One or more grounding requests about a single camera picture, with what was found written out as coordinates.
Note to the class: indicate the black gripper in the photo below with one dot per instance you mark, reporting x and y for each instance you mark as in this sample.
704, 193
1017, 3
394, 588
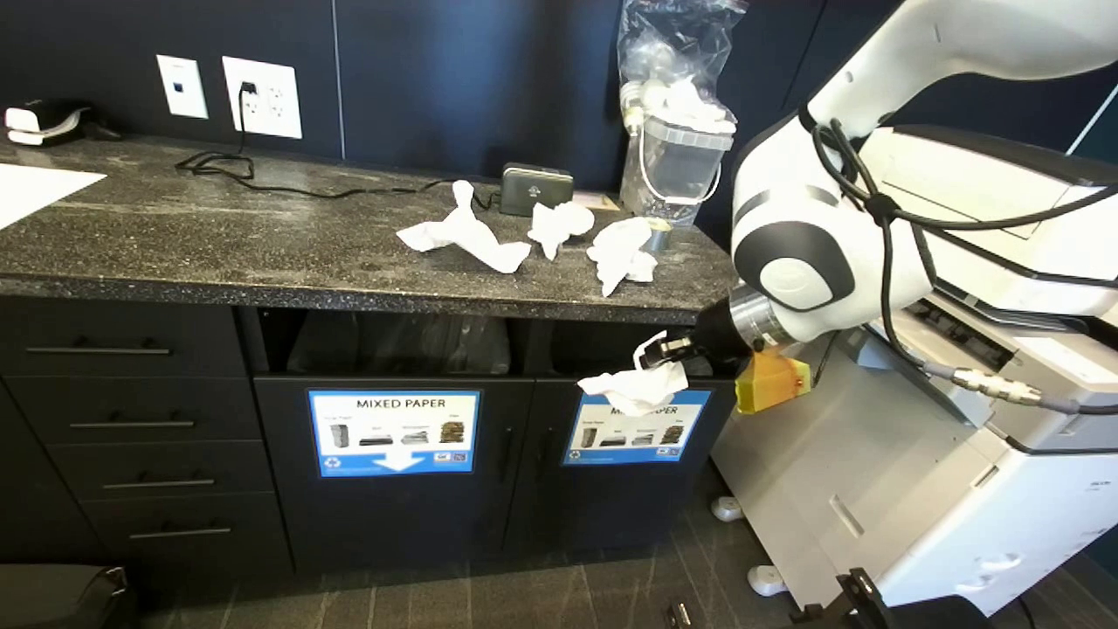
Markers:
714, 336

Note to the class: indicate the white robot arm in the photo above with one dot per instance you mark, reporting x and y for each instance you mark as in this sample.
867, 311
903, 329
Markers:
818, 241

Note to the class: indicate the black recycling bin cabinet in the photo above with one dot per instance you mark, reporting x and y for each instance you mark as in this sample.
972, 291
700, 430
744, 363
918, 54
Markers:
521, 499

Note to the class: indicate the right mixed paper label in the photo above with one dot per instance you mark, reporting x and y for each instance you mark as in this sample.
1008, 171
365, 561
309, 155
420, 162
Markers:
600, 433

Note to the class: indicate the mixed paper label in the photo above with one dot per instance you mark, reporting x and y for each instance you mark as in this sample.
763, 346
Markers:
369, 433
600, 433

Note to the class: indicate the clear plastic bucket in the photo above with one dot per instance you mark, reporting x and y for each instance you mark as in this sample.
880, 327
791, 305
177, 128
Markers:
671, 165

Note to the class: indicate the dark grey small box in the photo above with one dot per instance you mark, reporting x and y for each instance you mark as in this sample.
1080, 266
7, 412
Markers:
530, 184

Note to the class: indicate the white office printer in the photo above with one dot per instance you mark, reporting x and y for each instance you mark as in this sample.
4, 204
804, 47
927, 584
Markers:
972, 444

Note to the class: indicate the clear plastic bag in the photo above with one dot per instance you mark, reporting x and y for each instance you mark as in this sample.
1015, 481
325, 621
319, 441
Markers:
671, 56

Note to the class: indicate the left mixed paper label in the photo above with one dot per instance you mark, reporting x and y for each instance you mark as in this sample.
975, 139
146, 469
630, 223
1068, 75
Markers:
369, 433

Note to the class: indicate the black drawer cabinet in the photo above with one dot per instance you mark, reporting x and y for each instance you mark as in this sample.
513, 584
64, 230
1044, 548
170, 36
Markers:
151, 423

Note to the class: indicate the white flat paper sheet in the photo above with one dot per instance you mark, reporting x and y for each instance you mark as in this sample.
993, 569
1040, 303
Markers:
28, 188

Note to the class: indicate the white double wall outlet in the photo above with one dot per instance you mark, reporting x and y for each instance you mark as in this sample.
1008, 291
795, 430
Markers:
263, 100

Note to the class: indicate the white single wall plate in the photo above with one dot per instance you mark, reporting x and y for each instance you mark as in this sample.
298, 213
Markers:
184, 85

